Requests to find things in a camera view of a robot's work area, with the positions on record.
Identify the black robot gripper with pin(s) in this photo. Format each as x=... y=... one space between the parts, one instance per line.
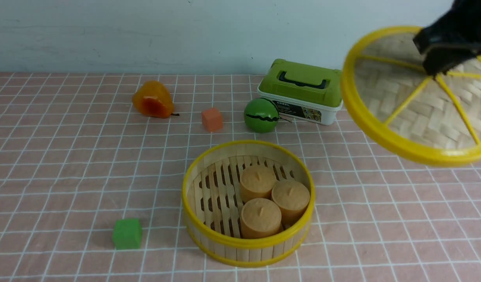
x=452 y=39

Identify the yellow rimmed bamboo steamer lid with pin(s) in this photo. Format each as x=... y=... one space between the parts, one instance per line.
x=432 y=120

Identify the green lid white storage box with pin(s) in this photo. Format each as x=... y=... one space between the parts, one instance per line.
x=303 y=91

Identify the bamboo steamer basket yellow rim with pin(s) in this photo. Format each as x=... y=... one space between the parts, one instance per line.
x=212 y=203

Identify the green toy watermelon ball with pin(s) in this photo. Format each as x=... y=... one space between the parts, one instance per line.
x=261 y=115

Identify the tan bun right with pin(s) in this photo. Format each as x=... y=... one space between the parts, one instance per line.
x=292 y=197

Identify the tan bun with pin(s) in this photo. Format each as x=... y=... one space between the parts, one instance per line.
x=256 y=181
x=260 y=218
x=292 y=197

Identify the tan bun back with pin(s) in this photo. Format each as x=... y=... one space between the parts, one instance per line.
x=256 y=181

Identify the orange foam cube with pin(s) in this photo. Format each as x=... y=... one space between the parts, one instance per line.
x=212 y=120

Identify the tan bun front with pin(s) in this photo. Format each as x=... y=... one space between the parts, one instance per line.
x=260 y=218

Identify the orange yellow toy pear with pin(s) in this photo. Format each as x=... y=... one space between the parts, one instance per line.
x=153 y=99

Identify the green foam cube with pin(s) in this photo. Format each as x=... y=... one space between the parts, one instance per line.
x=127 y=234

